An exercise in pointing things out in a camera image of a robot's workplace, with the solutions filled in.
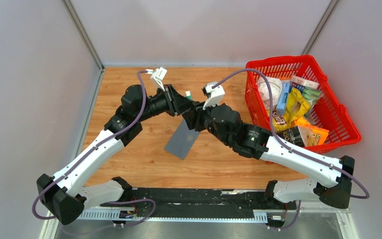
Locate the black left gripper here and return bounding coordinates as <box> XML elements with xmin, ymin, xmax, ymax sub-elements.
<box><xmin>136</xmin><ymin>84</ymin><xmax>194</xmax><ymax>122</ymax></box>

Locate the green white glue stick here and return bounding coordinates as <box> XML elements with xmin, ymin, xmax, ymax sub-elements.
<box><xmin>185</xmin><ymin>91</ymin><xmax>192</xmax><ymax>100</ymax></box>

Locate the grey-blue paper envelope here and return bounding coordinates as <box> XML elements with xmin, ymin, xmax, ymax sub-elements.
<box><xmin>164</xmin><ymin>120</ymin><xmax>200</xmax><ymax>160</ymax></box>

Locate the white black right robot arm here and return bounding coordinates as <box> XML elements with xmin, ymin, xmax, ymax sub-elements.
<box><xmin>183</xmin><ymin>104</ymin><xmax>355</xmax><ymax>209</ymax></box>

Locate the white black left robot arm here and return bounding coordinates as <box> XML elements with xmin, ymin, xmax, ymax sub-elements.
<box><xmin>32</xmin><ymin>84</ymin><xmax>199</xmax><ymax>225</ymax></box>

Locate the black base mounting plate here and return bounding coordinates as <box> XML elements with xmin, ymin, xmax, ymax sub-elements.
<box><xmin>99</xmin><ymin>187</ymin><xmax>298</xmax><ymax>219</ymax></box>

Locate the white crumpled plastic bag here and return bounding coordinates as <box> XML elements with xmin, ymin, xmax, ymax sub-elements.
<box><xmin>256</xmin><ymin>77</ymin><xmax>283</xmax><ymax>110</ymax></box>

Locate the blue box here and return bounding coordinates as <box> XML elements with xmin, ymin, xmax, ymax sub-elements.
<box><xmin>276</xmin><ymin>79</ymin><xmax>292</xmax><ymax>117</ymax></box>

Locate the black snack bag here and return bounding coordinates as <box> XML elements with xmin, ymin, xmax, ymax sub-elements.
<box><xmin>277</xmin><ymin>126</ymin><xmax>310</xmax><ymax>147</ymax></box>

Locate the yellow Lays chips bag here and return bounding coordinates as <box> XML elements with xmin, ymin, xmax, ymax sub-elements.
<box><xmin>273</xmin><ymin>88</ymin><xmax>311</xmax><ymax>132</ymax></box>

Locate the white red carton box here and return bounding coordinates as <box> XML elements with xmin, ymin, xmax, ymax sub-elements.
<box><xmin>291</xmin><ymin>75</ymin><xmax>319</xmax><ymax>89</ymax></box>

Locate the green snack packet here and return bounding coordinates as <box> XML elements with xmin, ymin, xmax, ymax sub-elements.
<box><xmin>301</xmin><ymin>88</ymin><xmax>322</xmax><ymax>108</ymax></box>

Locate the orange snack bag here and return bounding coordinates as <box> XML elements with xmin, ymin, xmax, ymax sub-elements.
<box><xmin>292</xmin><ymin>117</ymin><xmax>329</xmax><ymax>147</ymax></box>

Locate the red plastic shopping basket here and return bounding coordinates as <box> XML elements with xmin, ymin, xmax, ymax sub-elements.
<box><xmin>246</xmin><ymin>55</ymin><xmax>362</xmax><ymax>154</ymax></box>

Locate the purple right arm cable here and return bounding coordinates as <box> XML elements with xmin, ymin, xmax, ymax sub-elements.
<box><xmin>210</xmin><ymin>68</ymin><xmax>370</xmax><ymax>231</ymax></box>

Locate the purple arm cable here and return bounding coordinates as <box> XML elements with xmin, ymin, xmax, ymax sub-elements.
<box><xmin>210</xmin><ymin>68</ymin><xmax>370</xmax><ymax>231</ymax></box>
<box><xmin>32</xmin><ymin>69</ymin><xmax>157</xmax><ymax>228</ymax></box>

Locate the aluminium frame rail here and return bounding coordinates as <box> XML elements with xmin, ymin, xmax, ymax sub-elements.
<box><xmin>37</xmin><ymin>189</ymin><xmax>360</xmax><ymax>239</ymax></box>

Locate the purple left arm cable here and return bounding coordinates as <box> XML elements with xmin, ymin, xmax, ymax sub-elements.
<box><xmin>32</xmin><ymin>69</ymin><xmax>157</xmax><ymax>228</ymax></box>

